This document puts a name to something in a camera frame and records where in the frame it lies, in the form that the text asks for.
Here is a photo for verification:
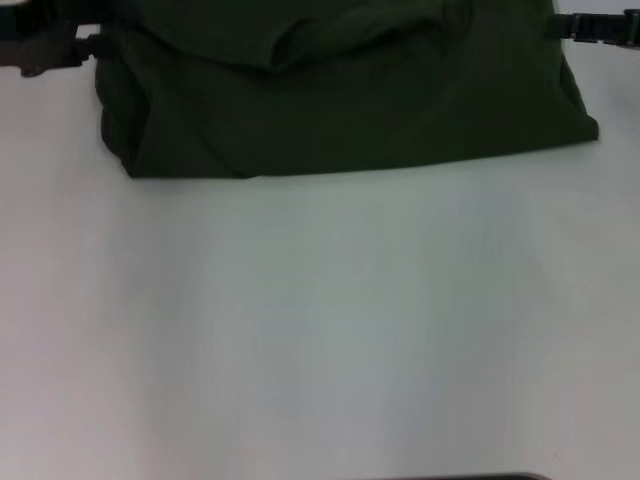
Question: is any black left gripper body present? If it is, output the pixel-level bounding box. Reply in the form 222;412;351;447
0;0;89;79

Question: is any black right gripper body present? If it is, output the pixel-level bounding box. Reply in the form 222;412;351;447
572;8;640;50

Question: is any dark green printed t-shirt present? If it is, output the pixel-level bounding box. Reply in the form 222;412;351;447
93;0;600;180

